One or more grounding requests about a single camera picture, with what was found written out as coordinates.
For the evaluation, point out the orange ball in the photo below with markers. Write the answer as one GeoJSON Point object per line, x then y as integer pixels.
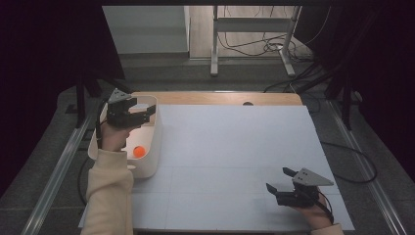
{"type": "Point", "coordinates": [139, 151]}

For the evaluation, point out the black stand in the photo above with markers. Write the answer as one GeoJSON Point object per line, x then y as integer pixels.
{"type": "Point", "coordinates": [345, 98]}
{"type": "Point", "coordinates": [80, 98]}

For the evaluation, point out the white plastic bin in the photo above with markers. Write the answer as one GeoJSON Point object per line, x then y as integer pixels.
{"type": "Point", "coordinates": [153, 153]}

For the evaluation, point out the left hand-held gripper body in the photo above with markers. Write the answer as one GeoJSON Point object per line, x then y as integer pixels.
{"type": "Point", "coordinates": [122, 116]}

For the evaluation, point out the person's left hand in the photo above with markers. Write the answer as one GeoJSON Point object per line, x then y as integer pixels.
{"type": "Point", "coordinates": [112, 137]}

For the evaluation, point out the wooden table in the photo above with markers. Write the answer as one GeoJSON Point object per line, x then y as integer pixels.
{"type": "Point", "coordinates": [212, 98]}

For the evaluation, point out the white metal stand frame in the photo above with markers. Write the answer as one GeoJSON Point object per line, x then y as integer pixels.
{"type": "Point", "coordinates": [251, 24]}

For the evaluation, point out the dark curtain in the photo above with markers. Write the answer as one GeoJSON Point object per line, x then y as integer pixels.
{"type": "Point", "coordinates": [32, 65]}
{"type": "Point", "coordinates": [385, 65]}

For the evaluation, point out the person's right hand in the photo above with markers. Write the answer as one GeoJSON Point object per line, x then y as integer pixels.
{"type": "Point", "coordinates": [313, 215]}

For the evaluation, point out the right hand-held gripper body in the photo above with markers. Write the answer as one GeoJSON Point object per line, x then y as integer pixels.
{"type": "Point", "coordinates": [301, 197]}

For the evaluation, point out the aluminium rail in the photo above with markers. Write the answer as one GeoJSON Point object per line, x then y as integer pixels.
{"type": "Point", "coordinates": [55, 179]}
{"type": "Point", "coordinates": [368, 182]}

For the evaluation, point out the white cabinet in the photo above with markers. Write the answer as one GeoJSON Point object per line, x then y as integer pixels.
{"type": "Point", "coordinates": [147, 29]}

